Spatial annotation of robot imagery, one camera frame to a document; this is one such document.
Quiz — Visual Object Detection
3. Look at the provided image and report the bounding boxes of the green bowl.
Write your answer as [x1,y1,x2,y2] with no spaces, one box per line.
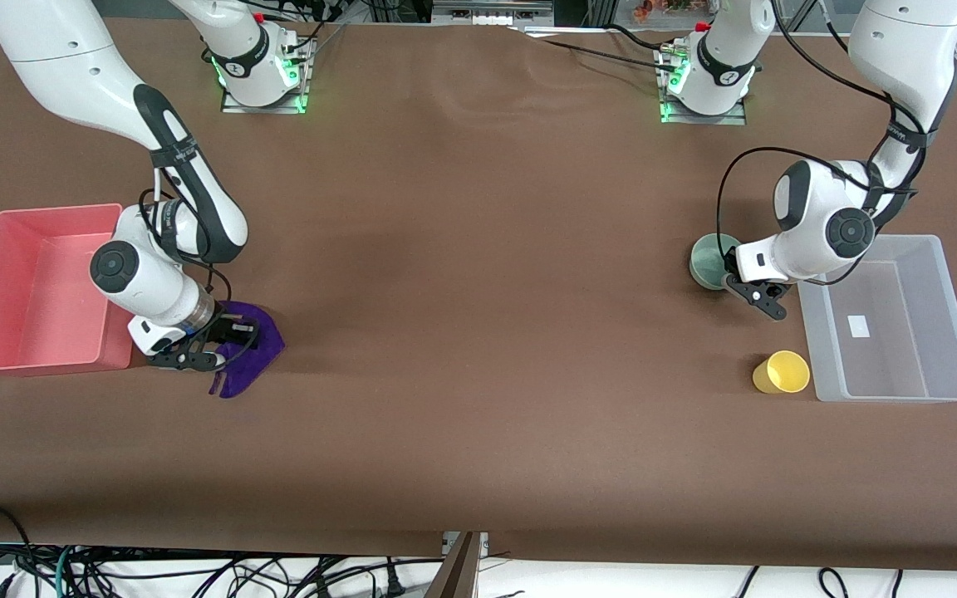
[689,233,749,291]

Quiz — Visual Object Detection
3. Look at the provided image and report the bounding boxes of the black cable at arm base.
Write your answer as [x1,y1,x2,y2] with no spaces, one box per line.
[279,18,348,52]

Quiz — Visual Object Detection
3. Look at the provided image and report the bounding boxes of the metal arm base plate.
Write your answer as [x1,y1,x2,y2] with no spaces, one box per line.
[220,35,317,115]
[659,43,748,126]

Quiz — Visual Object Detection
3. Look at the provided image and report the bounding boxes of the black table cable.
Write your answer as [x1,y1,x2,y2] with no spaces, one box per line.
[538,37,665,74]
[607,23,680,54]

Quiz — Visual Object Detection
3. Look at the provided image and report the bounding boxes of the clear plastic bin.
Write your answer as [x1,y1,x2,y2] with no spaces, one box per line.
[793,233,957,404]

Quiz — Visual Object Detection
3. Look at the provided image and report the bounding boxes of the brown beam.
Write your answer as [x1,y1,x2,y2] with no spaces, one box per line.
[427,532,479,598]

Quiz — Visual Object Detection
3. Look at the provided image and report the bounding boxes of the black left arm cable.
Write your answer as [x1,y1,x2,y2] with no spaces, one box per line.
[716,0,921,252]

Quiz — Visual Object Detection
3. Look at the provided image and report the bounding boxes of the white power strip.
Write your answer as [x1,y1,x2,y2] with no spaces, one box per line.
[433,0,554,26]

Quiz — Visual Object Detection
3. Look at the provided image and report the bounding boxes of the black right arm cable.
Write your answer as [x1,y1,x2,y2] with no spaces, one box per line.
[138,166,238,335]

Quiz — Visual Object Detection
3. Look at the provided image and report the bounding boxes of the pink plastic bin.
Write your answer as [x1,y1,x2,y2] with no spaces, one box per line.
[0,203,135,376]

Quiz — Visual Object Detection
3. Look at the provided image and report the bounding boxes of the purple cloth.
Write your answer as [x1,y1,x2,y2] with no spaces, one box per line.
[209,301,287,399]

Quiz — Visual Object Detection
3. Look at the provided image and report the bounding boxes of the yellow plastic cup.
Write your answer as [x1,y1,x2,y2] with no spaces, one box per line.
[752,350,812,395]

